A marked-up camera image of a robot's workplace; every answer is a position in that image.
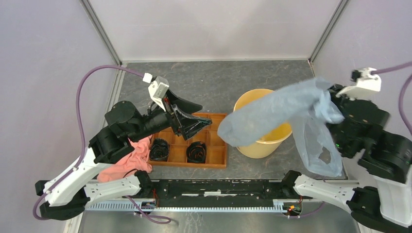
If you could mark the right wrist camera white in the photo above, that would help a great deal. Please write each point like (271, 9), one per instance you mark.
(367, 83)

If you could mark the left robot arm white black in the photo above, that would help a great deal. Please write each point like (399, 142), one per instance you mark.
(70, 193)

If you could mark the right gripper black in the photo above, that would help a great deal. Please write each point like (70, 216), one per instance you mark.
(334, 89)

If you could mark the pink cloth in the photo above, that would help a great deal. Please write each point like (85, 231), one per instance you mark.
(136, 160)

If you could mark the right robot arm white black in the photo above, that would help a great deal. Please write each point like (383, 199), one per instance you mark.
(386, 156)

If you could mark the light blue plastic trash bag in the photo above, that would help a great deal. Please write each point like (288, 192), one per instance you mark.
(307, 107)

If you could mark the aluminium frame rail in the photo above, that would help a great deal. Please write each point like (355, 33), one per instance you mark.
(225, 209)

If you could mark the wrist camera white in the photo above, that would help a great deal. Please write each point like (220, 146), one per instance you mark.
(157, 88)
(367, 83)

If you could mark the yellow round trash bin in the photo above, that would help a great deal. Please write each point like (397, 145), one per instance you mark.
(269, 142)

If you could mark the orange compartment tray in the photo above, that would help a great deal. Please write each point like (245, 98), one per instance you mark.
(216, 148)

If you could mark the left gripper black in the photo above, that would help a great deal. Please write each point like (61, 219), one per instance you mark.
(189, 125)

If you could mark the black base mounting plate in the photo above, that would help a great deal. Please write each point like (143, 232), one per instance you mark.
(216, 193)

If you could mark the black orange rolled belt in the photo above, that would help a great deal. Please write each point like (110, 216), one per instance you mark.
(196, 152)

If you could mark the black rolled belt left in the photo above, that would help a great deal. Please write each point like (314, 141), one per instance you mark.
(159, 150)

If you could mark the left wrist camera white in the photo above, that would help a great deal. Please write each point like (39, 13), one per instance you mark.
(157, 88)

